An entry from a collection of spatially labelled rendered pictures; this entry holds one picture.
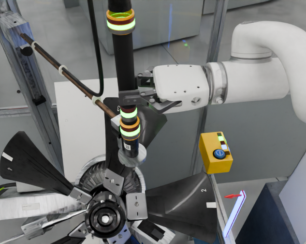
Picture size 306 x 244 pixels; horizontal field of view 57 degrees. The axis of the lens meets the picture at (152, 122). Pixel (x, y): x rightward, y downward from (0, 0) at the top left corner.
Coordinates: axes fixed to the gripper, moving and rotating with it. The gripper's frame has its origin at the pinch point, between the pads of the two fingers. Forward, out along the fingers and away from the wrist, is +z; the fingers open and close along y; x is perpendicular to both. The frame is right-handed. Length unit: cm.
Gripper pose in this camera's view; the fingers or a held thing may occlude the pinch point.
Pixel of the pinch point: (128, 90)
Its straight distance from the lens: 55.8
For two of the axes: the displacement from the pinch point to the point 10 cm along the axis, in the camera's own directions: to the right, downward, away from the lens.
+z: -9.9, 0.9, -0.8
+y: -1.2, -7.2, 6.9
